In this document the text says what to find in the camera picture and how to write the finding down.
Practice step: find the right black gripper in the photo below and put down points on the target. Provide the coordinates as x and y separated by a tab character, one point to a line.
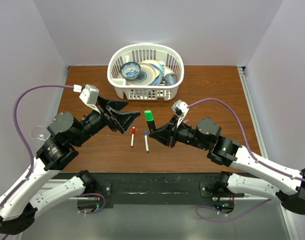
167	134

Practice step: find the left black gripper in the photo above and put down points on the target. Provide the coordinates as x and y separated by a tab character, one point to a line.
123	120

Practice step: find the black green highlighter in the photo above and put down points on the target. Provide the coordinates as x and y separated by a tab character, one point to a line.
151	126

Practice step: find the white blue marker pen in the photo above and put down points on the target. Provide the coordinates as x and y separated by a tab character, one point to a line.
146	144

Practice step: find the white red marker pen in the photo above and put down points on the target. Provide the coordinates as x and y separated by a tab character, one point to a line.
132	140

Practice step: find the green pen cap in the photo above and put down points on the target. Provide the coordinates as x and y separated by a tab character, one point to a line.
148	115

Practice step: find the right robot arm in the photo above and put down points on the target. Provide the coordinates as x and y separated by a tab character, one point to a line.
269	179

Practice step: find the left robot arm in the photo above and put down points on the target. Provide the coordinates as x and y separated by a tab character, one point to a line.
21	206

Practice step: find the blue white porcelain bowl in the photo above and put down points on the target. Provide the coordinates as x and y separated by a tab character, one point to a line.
130	70

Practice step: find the beige swirl plate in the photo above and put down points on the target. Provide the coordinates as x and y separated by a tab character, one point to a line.
146	76

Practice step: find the grey patterned mug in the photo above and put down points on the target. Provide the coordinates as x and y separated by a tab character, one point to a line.
170	79

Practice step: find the blue rimmed plate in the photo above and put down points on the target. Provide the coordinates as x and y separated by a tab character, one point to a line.
159	78

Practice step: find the white plastic dish basket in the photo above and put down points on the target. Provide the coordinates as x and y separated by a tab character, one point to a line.
143	53

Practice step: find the clear wine glass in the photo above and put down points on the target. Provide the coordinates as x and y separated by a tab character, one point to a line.
39	134

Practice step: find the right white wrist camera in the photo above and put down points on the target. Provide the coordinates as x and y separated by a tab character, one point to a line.
180	108

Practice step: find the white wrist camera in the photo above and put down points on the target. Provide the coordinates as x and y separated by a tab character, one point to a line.
88	95
180	108

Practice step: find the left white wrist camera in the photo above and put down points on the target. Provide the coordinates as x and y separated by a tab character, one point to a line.
88	95

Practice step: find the aluminium frame rail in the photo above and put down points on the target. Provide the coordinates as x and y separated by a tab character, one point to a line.
244	83

